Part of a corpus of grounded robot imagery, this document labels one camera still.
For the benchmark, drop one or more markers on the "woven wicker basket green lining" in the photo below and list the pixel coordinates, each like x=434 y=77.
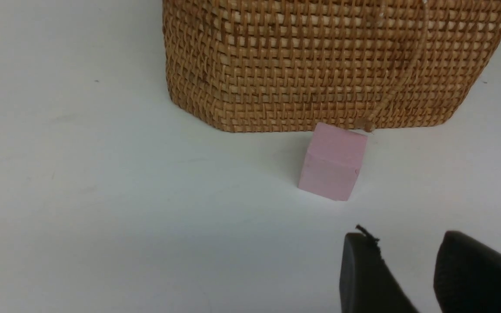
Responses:
x=286 y=65

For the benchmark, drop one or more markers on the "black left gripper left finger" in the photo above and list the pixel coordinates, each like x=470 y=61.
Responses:
x=366 y=284

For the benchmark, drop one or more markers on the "pink foam cube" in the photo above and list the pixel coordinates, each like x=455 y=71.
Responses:
x=332 y=163

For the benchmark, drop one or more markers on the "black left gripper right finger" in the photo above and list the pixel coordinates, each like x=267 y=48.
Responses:
x=467 y=275

